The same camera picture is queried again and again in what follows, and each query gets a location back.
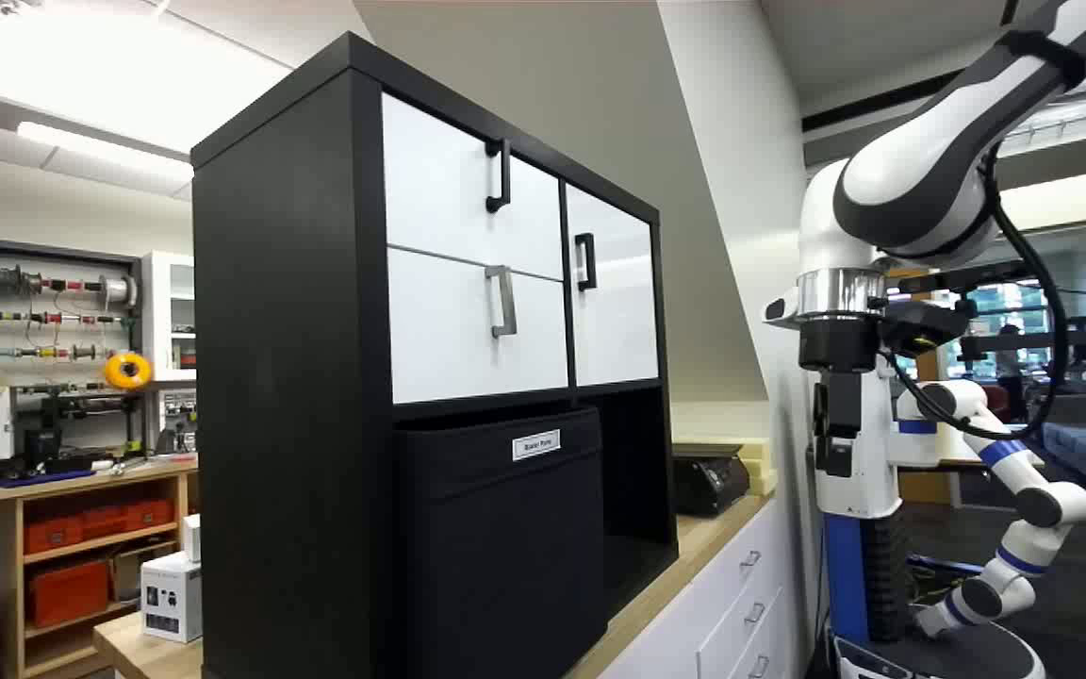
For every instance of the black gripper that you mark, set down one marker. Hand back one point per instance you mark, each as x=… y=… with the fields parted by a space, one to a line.
x=840 y=342

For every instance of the black fabric box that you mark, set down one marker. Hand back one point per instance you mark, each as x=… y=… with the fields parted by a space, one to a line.
x=493 y=568

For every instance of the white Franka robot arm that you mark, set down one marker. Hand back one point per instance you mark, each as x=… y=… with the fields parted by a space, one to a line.
x=932 y=151

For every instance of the white counter cabinet with drawers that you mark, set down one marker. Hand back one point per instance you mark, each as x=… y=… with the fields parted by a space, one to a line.
x=719 y=615

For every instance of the white cabinet door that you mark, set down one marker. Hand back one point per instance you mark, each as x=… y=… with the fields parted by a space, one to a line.
x=623 y=314

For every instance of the white label on box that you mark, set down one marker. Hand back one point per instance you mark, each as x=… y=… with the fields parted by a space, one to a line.
x=536 y=446

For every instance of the black cabinet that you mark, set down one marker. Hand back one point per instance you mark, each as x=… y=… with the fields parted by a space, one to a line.
x=281 y=378

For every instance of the white and blue mobile robot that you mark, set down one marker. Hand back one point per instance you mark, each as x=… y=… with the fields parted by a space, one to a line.
x=880 y=473

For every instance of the black desktop device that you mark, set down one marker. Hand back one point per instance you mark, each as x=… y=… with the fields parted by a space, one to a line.
x=712 y=481

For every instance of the white electronic device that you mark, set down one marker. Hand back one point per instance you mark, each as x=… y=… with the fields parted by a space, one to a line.
x=173 y=597

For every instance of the yellow reel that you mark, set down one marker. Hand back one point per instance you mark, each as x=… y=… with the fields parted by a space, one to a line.
x=131 y=371

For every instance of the long red storage bin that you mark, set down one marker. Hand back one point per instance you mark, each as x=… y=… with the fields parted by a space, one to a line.
x=95 y=527

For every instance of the black bench machine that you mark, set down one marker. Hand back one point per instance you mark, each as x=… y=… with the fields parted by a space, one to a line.
x=57 y=435

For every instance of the small red storage bin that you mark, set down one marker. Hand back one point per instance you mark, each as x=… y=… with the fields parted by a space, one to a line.
x=71 y=593

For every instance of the pegboard tool rack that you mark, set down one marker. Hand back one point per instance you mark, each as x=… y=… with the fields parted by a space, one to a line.
x=57 y=305

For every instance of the wooden workbench shelf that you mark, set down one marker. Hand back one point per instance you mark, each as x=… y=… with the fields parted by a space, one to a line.
x=9 y=552

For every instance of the white wall shelf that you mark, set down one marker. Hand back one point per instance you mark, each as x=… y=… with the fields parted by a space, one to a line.
x=174 y=314

